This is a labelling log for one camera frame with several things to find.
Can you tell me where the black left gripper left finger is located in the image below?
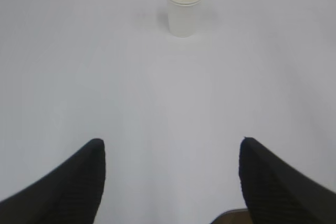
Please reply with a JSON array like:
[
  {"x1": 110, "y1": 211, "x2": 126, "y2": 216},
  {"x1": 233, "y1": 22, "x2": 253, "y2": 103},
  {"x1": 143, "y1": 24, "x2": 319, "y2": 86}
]
[{"x1": 1, "y1": 138, "x2": 106, "y2": 223}]

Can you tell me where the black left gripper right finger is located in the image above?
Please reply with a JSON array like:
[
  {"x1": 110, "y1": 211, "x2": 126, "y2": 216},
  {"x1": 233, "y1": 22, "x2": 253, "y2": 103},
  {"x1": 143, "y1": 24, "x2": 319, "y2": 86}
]
[{"x1": 238, "y1": 137, "x2": 335, "y2": 223}]

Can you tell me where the white paper cup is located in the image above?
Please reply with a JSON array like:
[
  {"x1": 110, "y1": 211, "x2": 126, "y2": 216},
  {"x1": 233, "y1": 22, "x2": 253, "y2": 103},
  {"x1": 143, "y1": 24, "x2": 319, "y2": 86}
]
[{"x1": 167, "y1": 0, "x2": 202, "y2": 38}]

